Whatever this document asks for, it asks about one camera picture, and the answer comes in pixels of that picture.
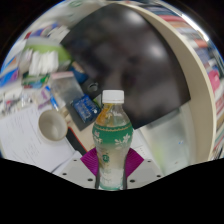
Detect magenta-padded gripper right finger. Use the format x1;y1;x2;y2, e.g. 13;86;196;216
125;148;164;190

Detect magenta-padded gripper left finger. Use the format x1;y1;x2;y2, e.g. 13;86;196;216
59;148;100;190

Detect clear green-labelled drink bottle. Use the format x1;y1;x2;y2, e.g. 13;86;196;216
92;89;134;192

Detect black desk mat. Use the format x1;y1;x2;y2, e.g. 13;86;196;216
65;126;88;157

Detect white paper cup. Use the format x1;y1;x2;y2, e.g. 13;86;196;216
37;108;69;142

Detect blue box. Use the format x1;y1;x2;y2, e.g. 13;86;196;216
71;94;101;124

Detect printed paper document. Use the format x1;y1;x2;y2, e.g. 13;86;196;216
0;104;76;173

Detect clear plastic container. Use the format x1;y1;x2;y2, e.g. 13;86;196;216
49;71;84;104

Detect black computer monitor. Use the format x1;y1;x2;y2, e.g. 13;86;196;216
59;3;192;130

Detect white tissue stack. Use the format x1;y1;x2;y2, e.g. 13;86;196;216
28;49;59;77

